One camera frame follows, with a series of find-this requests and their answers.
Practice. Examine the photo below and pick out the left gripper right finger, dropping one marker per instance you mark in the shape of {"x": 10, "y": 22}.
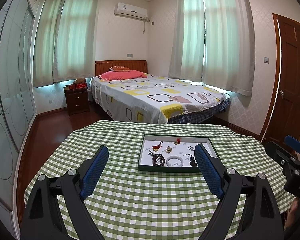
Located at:
{"x": 260, "y": 218}

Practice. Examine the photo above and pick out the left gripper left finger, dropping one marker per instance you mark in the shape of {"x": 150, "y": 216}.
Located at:
{"x": 42, "y": 217}

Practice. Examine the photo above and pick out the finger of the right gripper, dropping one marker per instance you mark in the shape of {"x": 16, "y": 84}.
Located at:
{"x": 293, "y": 143}
{"x": 278, "y": 154}

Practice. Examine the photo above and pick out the dark stone pendant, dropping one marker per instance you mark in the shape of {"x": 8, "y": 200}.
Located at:
{"x": 191, "y": 160}

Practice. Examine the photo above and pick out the silver pearl brooch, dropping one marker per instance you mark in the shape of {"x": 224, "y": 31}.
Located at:
{"x": 190, "y": 148}

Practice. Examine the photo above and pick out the pale jade bangle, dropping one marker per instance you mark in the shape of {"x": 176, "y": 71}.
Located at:
{"x": 174, "y": 161}

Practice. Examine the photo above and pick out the gold ingot red tassel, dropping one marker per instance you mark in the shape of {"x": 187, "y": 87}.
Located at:
{"x": 177, "y": 141}

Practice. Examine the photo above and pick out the red knot gold charm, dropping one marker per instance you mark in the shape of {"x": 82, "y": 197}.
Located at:
{"x": 157, "y": 147}

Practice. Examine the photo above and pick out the green jewelry tray box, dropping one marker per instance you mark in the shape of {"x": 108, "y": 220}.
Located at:
{"x": 156, "y": 161}

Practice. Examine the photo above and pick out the person's right hand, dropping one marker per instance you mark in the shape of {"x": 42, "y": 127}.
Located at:
{"x": 293, "y": 212}

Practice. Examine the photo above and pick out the brown wooden door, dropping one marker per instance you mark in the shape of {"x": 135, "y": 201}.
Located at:
{"x": 283, "y": 117}

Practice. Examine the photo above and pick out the frosted glass wardrobe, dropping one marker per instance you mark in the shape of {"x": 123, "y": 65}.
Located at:
{"x": 16, "y": 103}

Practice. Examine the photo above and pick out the dark wooden nightstand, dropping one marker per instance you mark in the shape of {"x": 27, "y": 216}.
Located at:
{"x": 77, "y": 100}

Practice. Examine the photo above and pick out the right white curtain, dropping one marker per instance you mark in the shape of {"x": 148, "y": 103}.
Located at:
{"x": 214, "y": 43}

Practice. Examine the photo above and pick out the white curtain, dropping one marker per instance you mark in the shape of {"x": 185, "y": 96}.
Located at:
{"x": 64, "y": 46}
{"x": 214, "y": 43}

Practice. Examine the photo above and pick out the red boxes on nightstand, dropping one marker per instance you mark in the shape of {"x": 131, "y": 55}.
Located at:
{"x": 77, "y": 84}

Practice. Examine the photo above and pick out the bed with patterned sheet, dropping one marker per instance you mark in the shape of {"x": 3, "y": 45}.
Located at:
{"x": 157, "y": 100}

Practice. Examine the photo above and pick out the pink pillow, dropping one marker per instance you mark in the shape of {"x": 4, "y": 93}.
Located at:
{"x": 132, "y": 74}

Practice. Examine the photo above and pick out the red patterned cushion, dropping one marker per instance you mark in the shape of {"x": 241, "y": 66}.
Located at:
{"x": 119, "y": 69}

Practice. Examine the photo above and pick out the left white curtain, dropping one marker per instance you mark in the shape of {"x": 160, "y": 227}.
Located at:
{"x": 64, "y": 46}

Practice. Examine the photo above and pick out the white air conditioner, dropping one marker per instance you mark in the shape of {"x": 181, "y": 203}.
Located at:
{"x": 127, "y": 10}

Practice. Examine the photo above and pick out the wall light switch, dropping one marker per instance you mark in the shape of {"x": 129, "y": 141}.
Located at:
{"x": 266, "y": 60}

